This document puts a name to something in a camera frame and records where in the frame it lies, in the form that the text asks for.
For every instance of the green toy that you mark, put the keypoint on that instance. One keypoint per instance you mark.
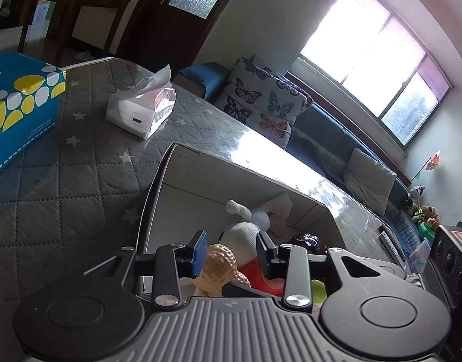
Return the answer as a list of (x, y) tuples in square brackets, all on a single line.
[(318, 290)]

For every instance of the butterfly print pillow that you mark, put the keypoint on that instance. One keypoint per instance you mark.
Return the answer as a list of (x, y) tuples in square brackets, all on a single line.
[(253, 101), (287, 83)]

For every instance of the black white plush cow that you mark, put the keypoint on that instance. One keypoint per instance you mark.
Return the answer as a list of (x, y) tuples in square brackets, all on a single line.
[(415, 196)]

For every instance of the wooden door with glass panel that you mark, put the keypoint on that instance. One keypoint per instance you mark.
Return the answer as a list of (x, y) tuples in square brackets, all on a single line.
[(159, 34)]

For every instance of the grey quilted desktop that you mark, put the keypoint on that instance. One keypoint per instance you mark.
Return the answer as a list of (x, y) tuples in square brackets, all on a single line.
[(83, 181)]

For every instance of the light slipper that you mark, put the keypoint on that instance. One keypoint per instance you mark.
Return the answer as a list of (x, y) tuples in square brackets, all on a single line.
[(82, 55)]

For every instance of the red black toy figure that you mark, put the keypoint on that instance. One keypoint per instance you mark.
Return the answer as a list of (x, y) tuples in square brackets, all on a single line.
[(306, 241)]

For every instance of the clear plastic bag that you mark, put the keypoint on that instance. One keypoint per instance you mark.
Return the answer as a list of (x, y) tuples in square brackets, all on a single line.
[(421, 256)]

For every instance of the black speaker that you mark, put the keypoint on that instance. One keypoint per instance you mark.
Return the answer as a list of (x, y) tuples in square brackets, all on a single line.
[(453, 271)]

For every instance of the grey remote control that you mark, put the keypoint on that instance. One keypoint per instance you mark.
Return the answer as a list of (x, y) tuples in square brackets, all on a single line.
[(389, 243)]

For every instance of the orange peanut toy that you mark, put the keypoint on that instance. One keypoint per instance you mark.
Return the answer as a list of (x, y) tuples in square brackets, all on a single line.
[(219, 267)]

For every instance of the white plush rabbit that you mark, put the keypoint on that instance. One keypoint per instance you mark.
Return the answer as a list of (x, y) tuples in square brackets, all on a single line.
[(238, 233)]

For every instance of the blue sofa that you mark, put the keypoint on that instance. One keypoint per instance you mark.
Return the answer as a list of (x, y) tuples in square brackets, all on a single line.
[(321, 128)]

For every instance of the beige cushion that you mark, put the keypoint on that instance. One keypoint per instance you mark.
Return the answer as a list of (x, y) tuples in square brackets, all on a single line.
[(370, 177)]

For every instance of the blue yellow carton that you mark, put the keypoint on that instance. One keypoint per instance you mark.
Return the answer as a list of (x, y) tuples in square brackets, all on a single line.
[(19, 120)]

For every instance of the red round-head toy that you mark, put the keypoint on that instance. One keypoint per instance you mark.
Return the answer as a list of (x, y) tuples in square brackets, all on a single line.
[(253, 275)]

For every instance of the large window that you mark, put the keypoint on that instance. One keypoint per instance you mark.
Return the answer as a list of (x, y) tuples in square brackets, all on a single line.
[(366, 45)]

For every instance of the dark wooden sideboard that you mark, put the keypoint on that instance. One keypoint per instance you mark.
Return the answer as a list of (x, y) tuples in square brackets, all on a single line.
[(83, 2)]

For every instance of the grey cardboard box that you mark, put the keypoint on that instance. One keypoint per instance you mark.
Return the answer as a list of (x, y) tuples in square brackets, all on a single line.
[(200, 173)]

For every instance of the brown plush bear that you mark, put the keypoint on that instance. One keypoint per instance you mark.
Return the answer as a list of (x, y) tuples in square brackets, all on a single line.
[(427, 215)]

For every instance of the light blue paper sign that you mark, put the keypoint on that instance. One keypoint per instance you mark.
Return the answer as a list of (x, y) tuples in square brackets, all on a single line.
[(45, 12)]

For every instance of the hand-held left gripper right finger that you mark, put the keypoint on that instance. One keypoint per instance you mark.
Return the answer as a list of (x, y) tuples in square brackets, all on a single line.
[(265, 258)]

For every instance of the colourful pinwheel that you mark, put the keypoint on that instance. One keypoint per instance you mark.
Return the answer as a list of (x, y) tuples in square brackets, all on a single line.
[(431, 162)]

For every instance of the white tissue pack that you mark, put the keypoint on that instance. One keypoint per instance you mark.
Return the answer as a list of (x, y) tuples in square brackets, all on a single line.
[(136, 113)]

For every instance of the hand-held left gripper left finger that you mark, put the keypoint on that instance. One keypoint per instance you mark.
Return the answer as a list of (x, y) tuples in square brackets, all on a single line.
[(198, 252)]

